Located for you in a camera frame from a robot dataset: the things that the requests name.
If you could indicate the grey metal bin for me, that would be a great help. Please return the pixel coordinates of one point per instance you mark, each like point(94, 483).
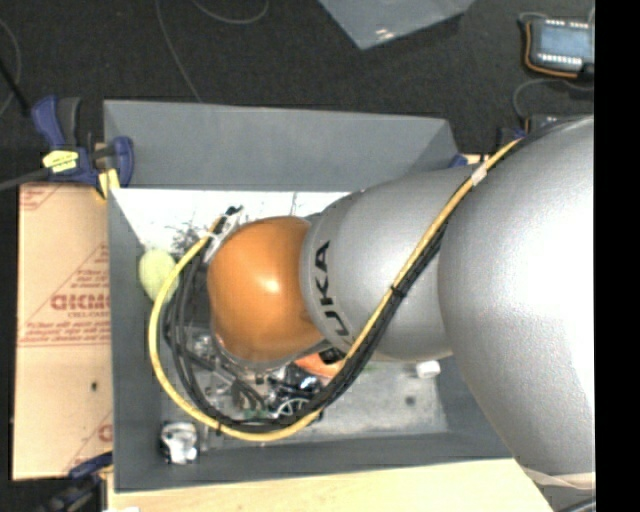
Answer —
point(280, 150)

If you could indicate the brown cardboard board red print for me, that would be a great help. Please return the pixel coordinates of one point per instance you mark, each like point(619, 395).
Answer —
point(60, 360)

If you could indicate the pale yellow-green ball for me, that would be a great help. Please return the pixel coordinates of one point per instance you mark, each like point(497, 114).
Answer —
point(154, 272)

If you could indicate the clear glass object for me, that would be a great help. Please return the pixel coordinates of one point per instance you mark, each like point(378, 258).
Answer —
point(178, 441)

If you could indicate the white bottle cap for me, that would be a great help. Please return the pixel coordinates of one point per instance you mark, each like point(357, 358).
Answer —
point(428, 369)

